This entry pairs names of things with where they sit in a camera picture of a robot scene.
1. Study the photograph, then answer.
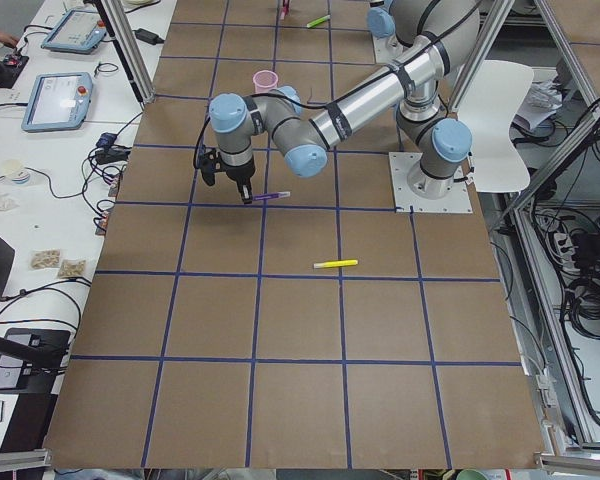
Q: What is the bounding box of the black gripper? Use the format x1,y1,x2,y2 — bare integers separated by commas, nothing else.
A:
221,149,255,205

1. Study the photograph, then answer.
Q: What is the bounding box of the purple highlighter pen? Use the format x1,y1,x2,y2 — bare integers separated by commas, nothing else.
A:
252,191,291,202

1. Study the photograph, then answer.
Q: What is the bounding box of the pink highlighter pen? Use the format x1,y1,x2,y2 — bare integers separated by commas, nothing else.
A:
279,0,291,20

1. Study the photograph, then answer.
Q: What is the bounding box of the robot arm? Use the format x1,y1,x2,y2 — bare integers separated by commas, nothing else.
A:
194,1,480,204

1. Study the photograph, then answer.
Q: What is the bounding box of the pink mesh cup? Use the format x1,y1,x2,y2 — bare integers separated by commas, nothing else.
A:
252,70,279,94

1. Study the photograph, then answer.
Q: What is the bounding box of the yellow highlighter pen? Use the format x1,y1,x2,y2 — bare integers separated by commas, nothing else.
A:
313,259,359,269

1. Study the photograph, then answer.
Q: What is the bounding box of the black power adapter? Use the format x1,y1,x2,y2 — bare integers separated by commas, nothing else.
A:
134,28,164,45

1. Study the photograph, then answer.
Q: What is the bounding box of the green highlighter pen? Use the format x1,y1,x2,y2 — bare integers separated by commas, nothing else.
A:
306,15,331,29

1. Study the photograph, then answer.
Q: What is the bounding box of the near teach pendant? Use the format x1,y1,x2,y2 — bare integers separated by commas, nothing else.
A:
21,72,93,133

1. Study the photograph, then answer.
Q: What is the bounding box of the teach pendant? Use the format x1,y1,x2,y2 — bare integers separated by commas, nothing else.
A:
41,9,107,54
21,72,93,133

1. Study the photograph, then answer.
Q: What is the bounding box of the far teach pendant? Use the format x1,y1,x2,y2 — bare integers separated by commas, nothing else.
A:
41,9,107,54

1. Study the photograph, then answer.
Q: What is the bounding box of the white chair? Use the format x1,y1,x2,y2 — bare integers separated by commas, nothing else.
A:
457,60,534,193

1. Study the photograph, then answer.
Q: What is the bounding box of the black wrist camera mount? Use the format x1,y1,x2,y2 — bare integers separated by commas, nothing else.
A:
195,146,220,186

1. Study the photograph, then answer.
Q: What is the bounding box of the aluminium frame post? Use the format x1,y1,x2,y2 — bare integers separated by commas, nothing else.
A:
94,0,155,105

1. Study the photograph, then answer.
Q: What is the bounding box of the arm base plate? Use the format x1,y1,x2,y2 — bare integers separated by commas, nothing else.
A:
388,152,473,214

